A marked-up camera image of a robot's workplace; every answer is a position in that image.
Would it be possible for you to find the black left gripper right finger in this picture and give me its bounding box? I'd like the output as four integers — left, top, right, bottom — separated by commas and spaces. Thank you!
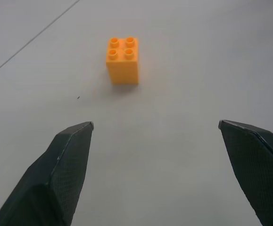
218, 119, 273, 226

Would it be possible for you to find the orange studded building block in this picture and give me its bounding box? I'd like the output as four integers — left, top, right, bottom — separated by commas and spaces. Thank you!
106, 36, 140, 85

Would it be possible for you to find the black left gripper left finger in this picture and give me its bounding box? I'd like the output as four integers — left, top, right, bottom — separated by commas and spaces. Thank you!
0, 121, 94, 226

